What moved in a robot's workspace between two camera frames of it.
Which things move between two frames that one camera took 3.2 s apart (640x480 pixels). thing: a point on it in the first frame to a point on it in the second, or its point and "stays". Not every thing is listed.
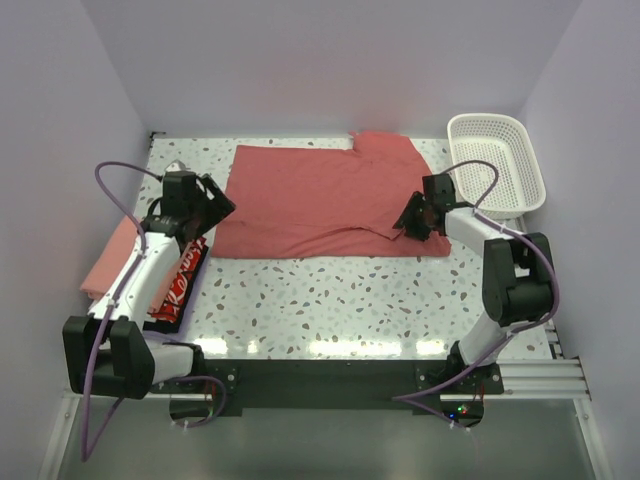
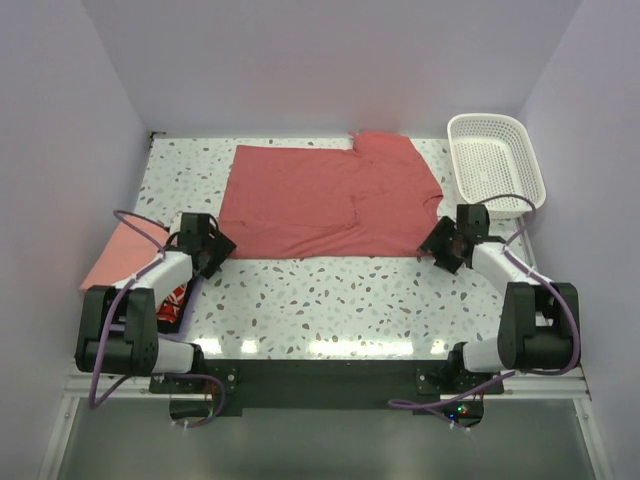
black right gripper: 406,219 to 433,243
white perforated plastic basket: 504,140 stays
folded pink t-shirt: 111,254 stays
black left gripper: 219,207 to 223,247
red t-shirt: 296,201 stays
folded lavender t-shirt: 178,337 stays
